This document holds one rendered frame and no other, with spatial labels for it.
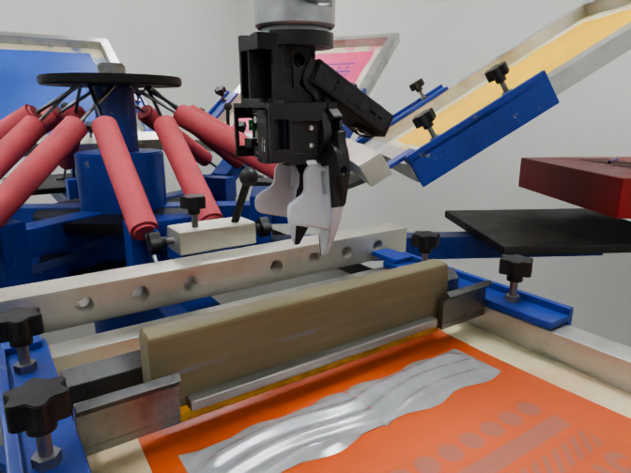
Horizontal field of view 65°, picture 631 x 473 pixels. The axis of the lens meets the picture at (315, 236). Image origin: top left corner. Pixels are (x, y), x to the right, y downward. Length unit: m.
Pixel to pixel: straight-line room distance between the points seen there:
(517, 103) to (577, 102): 1.58
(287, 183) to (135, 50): 4.24
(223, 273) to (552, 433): 0.45
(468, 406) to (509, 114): 0.63
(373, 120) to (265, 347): 0.25
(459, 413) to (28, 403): 0.38
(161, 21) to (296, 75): 4.37
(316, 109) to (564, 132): 2.22
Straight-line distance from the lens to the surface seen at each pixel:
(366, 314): 0.58
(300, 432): 0.49
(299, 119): 0.46
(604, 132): 2.55
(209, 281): 0.72
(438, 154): 0.99
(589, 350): 0.65
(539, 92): 1.05
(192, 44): 4.90
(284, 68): 0.47
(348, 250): 0.85
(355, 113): 0.51
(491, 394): 0.59
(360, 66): 2.16
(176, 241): 0.75
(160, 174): 1.25
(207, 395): 0.49
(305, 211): 0.47
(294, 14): 0.47
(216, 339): 0.48
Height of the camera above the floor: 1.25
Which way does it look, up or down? 15 degrees down
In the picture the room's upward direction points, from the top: straight up
